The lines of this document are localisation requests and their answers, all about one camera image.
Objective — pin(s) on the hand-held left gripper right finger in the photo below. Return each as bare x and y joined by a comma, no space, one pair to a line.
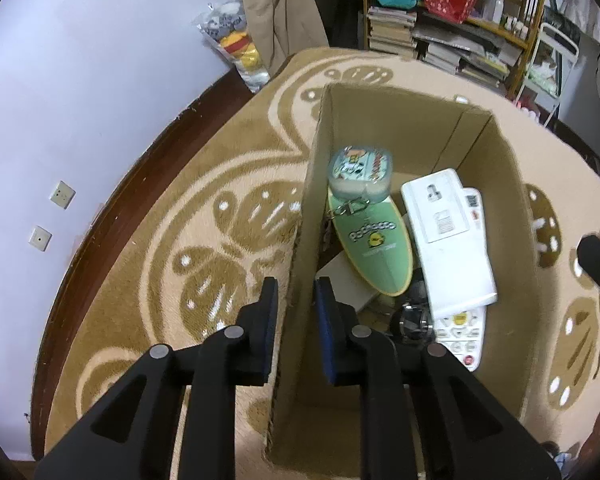
326,335

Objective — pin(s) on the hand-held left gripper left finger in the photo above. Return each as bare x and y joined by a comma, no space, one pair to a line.
267,340

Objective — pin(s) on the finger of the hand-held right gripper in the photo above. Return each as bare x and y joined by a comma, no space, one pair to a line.
595,260

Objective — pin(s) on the white square case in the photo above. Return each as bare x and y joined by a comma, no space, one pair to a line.
345,280

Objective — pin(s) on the black car key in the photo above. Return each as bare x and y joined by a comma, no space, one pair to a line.
410,322

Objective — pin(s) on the cardboard box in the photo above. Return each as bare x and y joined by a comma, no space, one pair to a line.
505,260

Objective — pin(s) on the green oval board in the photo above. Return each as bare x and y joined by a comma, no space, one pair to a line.
375,250

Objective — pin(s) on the white remote control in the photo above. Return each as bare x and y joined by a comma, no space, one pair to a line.
460,335

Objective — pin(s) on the white rectangular device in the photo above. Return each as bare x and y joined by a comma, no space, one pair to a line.
450,250

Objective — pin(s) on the teal printed case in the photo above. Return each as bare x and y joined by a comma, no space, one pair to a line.
360,172

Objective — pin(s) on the white cart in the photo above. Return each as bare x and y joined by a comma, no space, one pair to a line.
555,70

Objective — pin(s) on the wooden shelf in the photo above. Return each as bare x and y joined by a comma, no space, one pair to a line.
530,25

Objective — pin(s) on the row of white bottles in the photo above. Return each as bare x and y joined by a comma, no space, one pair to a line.
505,12

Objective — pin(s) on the stack of books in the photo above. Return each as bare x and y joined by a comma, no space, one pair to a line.
430,45

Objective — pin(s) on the bag of plush toys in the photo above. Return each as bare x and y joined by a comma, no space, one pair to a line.
237,42

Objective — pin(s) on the beige coat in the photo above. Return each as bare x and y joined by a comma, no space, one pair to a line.
285,5

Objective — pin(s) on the wall socket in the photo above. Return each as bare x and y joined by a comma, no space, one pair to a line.
62,194
40,239

